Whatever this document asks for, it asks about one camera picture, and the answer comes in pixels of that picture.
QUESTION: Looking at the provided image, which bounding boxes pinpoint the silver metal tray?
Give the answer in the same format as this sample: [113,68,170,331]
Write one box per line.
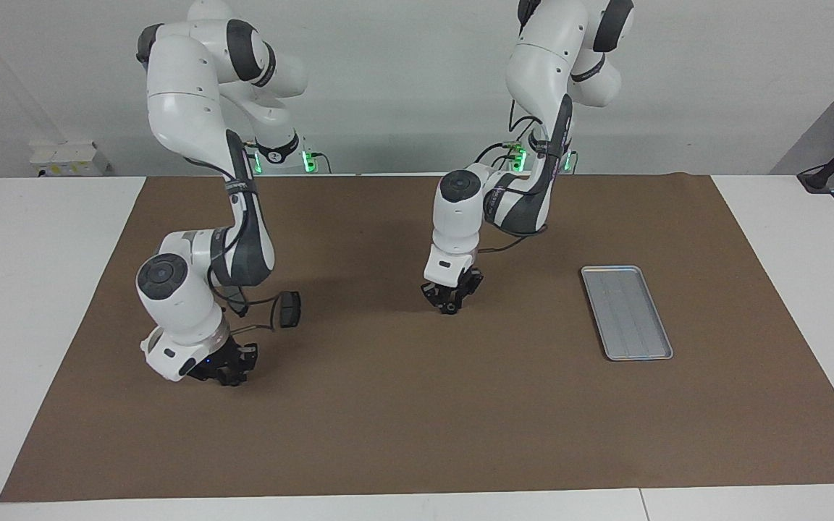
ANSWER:
[581,265,674,362]

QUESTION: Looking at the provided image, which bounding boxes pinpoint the rectangular grey brake pad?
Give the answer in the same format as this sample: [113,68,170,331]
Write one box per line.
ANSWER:
[280,290,303,329]

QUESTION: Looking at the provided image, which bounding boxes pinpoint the brown table mat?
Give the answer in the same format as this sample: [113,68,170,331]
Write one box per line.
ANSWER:
[0,174,834,503]

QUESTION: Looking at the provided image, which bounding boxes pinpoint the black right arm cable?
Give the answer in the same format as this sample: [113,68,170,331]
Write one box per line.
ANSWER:
[211,174,278,336]

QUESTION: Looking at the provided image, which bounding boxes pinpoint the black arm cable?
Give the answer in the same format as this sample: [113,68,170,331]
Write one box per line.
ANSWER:
[476,98,549,255]
[211,174,278,336]

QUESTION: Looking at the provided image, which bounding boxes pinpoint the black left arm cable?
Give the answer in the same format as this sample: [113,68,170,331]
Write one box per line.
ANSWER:
[476,98,549,255]

